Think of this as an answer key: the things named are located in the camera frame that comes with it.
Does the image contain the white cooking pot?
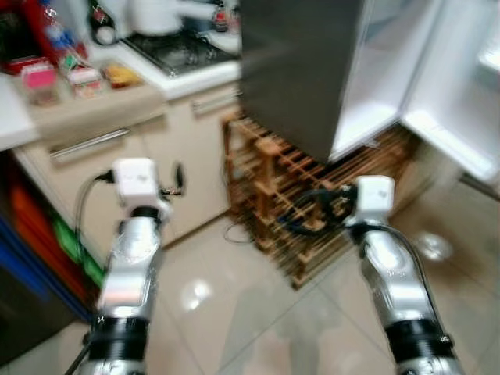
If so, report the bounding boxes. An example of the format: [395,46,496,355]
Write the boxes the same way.
[128,0,228,37]

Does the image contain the metal drawer handle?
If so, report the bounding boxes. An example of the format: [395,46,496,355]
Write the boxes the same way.
[191,91,240,115]
[50,128,131,163]

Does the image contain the grey mini fridge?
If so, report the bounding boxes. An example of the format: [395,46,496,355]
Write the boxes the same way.
[238,0,448,163]

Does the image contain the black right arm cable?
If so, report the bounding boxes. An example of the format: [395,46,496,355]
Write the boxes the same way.
[283,190,352,235]

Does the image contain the thin black floor cable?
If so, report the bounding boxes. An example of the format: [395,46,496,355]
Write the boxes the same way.
[223,221,255,245]

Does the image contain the beige cloth mat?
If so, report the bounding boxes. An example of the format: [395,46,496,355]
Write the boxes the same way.
[23,82,166,146]

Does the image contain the clear blue-label water bottle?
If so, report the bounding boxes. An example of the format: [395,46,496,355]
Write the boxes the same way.
[43,4,69,49]

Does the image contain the beige kitchen cabinet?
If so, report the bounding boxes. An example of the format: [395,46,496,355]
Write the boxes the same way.
[12,82,243,260]

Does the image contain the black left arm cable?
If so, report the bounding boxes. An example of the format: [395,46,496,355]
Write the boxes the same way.
[74,170,116,259]

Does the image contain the dark green glass bottle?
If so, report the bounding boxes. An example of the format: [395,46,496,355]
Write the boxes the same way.
[87,0,119,46]

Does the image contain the red coffee machine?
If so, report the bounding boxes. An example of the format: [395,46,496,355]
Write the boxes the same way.
[0,0,68,76]

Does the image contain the wooden wine rack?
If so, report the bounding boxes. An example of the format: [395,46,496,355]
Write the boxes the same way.
[221,113,424,291]

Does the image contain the pink-lidded clear food container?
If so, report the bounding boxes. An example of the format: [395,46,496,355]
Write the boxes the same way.
[21,62,60,107]

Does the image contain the steel gas hob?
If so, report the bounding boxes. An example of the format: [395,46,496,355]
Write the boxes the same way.
[121,30,240,78]

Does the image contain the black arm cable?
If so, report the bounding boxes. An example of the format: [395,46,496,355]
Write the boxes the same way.
[283,190,352,235]
[74,170,116,259]

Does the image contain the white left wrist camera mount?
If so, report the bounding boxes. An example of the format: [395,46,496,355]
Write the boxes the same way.
[112,158,172,209]

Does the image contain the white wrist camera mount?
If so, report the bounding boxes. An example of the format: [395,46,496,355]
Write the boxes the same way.
[355,175,396,228]
[112,158,172,209]

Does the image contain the green flat board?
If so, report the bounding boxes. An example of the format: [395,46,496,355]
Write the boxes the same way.
[53,219,107,287]

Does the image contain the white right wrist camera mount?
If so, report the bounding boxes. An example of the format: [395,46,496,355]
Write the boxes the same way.
[355,175,396,228]

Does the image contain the yellow snack packet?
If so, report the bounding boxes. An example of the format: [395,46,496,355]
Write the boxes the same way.
[103,62,144,89]

